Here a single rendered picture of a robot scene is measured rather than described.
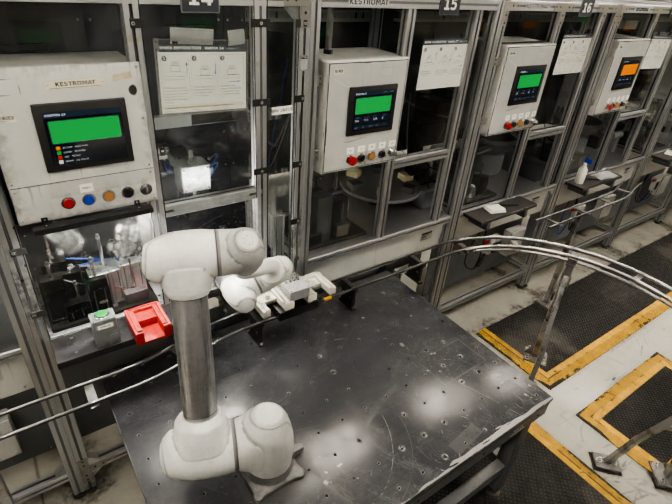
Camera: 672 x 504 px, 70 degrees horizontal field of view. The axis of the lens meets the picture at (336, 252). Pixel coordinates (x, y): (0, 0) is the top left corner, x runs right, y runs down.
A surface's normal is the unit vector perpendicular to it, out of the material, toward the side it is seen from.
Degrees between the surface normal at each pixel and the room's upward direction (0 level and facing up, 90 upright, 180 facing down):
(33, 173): 90
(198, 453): 69
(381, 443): 0
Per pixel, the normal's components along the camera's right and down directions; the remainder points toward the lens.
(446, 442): 0.07, -0.85
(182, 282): 0.23, 0.34
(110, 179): 0.57, 0.47
